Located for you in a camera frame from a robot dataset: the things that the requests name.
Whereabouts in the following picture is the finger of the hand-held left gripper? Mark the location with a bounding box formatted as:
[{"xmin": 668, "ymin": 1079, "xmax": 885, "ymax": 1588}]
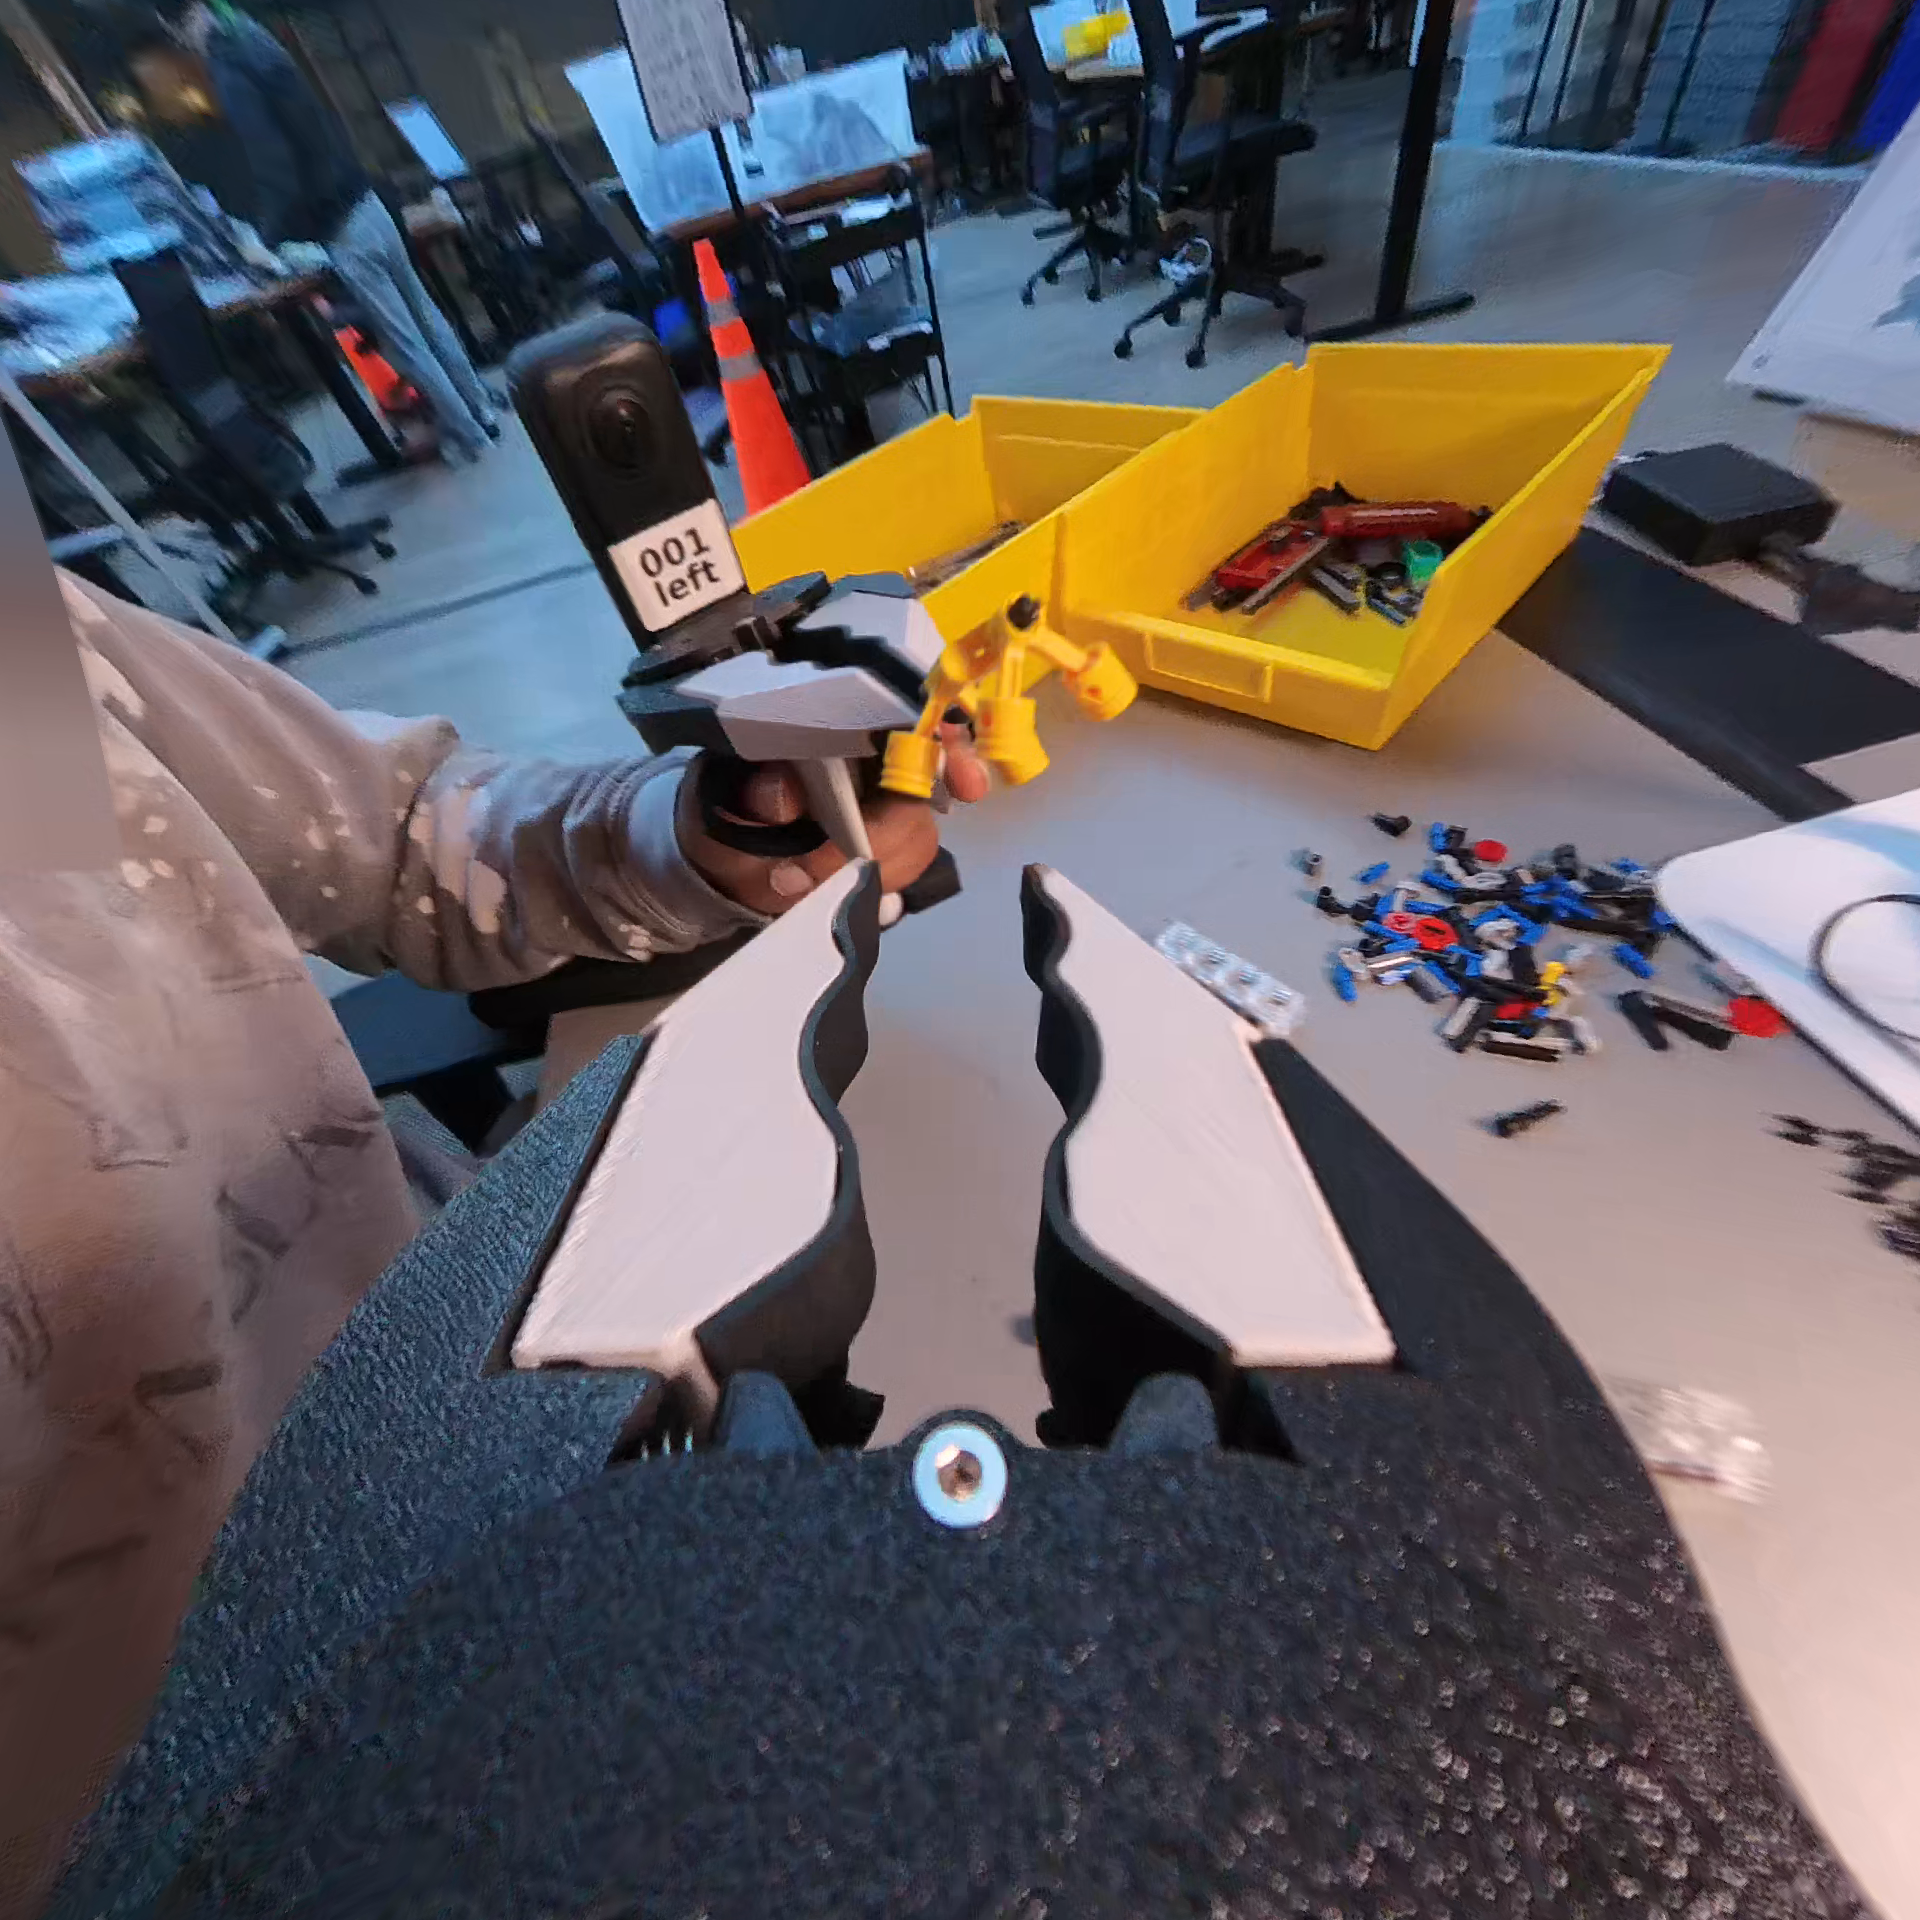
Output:
[
  {"xmin": 787, "ymin": 575, "xmax": 954, "ymax": 691},
  {"xmin": 676, "ymin": 655, "xmax": 931, "ymax": 765}
]

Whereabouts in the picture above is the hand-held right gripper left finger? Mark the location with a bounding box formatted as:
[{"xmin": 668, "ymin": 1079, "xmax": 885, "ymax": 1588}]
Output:
[{"xmin": 508, "ymin": 858, "xmax": 885, "ymax": 1403}]

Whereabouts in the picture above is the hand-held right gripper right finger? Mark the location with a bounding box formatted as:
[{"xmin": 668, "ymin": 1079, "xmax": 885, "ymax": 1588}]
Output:
[{"xmin": 1017, "ymin": 861, "xmax": 1399, "ymax": 1445}]

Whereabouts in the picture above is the black axle with yellow pistons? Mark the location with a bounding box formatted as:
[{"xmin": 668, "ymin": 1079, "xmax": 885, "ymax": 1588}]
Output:
[{"xmin": 879, "ymin": 590, "xmax": 1144, "ymax": 796}]

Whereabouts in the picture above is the person's left forearm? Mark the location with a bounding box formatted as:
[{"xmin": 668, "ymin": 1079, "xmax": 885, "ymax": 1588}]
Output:
[{"xmin": 299, "ymin": 713, "xmax": 767, "ymax": 971}]

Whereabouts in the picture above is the grey desk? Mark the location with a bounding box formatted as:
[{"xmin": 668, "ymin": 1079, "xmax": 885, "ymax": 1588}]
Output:
[{"xmin": 283, "ymin": 517, "xmax": 1920, "ymax": 1906}]

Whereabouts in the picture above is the orange traffic cone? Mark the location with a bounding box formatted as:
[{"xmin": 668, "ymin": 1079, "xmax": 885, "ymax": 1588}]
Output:
[{"xmin": 690, "ymin": 239, "xmax": 815, "ymax": 521}]

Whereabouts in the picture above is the yellow plastic bin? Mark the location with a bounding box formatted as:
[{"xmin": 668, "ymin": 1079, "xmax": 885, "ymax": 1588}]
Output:
[
  {"xmin": 1051, "ymin": 342, "xmax": 1676, "ymax": 752},
  {"xmin": 727, "ymin": 394, "xmax": 1201, "ymax": 633}
]

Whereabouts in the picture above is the clear cylinder block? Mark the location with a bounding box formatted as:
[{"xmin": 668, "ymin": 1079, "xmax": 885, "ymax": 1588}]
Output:
[
  {"xmin": 1607, "ymin": 1378, "xmax": 1775, "ymax": 1502},
  {"xmin": 1153, "ymin": 919, "xmax": 1309, "ymax": 1042}
]

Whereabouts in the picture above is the white printed sign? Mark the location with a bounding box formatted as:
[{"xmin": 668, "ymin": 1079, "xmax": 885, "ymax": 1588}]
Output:
[{"xmin": 614, "ymin": 0, "xmax": 756, "ymax": 148}]

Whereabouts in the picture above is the pile of mixed small bricks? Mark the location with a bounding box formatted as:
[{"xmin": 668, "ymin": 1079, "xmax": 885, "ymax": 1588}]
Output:
[{"xmin": 1294, "ymin": 809, "xmax": 1796, "ymax": 1067}]

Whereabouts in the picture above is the pile of red black beams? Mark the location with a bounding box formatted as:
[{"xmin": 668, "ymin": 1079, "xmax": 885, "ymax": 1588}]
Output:
[{"xmin": 1186, "ymin": 484, "xmax": 1496, "ymax": 631}]

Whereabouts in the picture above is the person's grey sweatshirt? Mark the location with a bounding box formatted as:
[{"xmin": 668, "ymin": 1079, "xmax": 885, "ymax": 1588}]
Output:
[{"xmin": 0, "ymin": 572, "xmax": 449, "ymax": 1891}]

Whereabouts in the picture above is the wooden table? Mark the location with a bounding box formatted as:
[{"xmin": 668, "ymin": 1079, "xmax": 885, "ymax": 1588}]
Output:
[
  {"xmin": 0, "ymin": 260, "xmax": 408, "ymax": 484},
  {"xmin": 1309, "ymin": 0, "xmax": 1478, "ymax": 342}
]

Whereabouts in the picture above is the pile of clear plastic bags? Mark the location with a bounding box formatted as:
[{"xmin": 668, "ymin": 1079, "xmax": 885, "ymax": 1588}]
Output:
[{"xmin": 0, "ymin": 132, "xmax": 282, "ymax": 357}]

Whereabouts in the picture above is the white book stand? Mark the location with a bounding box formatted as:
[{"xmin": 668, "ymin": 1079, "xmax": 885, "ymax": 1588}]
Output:
[{"xmin": 1656, "ymin": 406, "xmax": 1920, "ymax": 1130}]

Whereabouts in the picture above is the pile of black pins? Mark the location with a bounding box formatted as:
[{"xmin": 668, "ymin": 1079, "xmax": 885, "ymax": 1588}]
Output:
[{"xmin": 1768, "ymin": 1109, "xmax": 1920, "ymax": 1265}]

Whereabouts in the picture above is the black power adapter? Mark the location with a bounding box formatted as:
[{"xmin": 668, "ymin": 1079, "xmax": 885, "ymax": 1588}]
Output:
[{"xmin": 1596, "ymin": 440, "xmax": 1841, "ymax": 572}]

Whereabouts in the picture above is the stack of grey crates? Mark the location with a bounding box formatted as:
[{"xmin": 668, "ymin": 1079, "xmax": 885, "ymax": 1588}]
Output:
[{"xmin": 1475, "ymin": 0, "xmax": 1801, "ymax": 154}]

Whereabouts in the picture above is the instruction booklet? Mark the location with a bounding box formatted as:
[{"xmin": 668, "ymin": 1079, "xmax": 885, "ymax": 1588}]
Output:
[{"xmin": 1724, "ymin": 140, "xmax": 1920, "ymax": 436}]

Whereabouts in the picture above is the black motor cable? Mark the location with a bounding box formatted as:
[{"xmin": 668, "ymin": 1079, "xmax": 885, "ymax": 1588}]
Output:
[{"xmin": 1805, "ymin": 890, "xmax": 1920, "ymax": 1067}]

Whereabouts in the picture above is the black power cable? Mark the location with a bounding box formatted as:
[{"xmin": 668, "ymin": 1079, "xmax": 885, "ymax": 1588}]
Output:
[{"xmin": 1762, "ymin": 547, "xmax": 1920, "ymax": 633}]

